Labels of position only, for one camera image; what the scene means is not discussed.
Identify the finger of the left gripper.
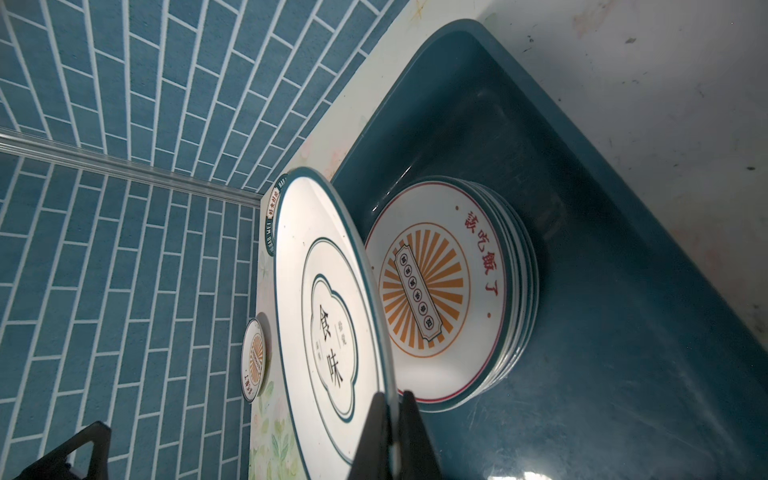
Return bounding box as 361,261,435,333
17,421,112,480

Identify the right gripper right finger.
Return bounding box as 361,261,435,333
398,391,443,480

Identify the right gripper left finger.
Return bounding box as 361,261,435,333
347,392,392,480

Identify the white clover plate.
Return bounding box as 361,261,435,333
267,167,398,479

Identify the orange sunburst plate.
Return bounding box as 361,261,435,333
240,318,267,403
365,176,514,413

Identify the green rim plate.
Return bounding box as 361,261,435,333
468,182,540,393
264,174,288,256

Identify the teal plastic bin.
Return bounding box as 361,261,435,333
332,19,767,479

